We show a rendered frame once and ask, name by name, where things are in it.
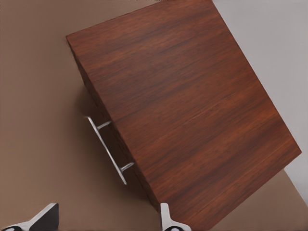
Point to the dark wooden drawer cabinet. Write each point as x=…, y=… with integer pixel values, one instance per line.
x=183, y=96

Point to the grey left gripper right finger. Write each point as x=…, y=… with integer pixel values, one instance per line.
x=167, y=220

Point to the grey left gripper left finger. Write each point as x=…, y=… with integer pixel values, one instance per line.
x=43, y=217

